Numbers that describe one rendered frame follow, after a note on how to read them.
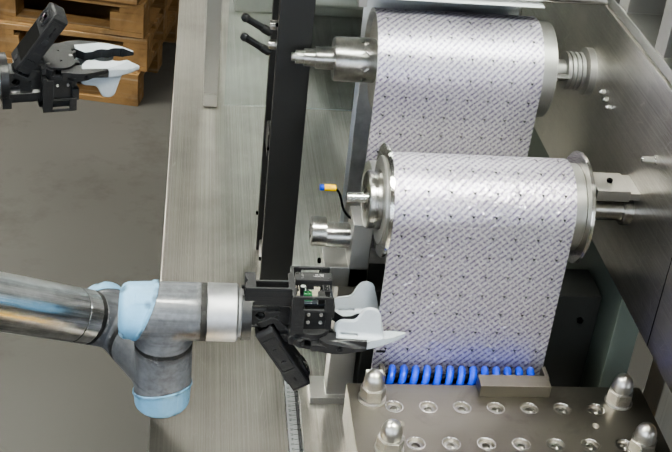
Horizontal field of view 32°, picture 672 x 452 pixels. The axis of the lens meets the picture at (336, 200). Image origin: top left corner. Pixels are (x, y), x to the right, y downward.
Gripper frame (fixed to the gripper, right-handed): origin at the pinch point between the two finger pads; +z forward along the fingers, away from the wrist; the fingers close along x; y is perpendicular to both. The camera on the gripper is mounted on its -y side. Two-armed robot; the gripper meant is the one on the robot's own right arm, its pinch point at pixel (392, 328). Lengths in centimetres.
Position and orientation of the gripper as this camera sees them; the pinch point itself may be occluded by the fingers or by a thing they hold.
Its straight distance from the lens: 154.8
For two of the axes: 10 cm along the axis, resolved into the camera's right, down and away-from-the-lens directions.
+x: -0.9, -5.1, 8.6
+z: 9.9, 0.4, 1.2
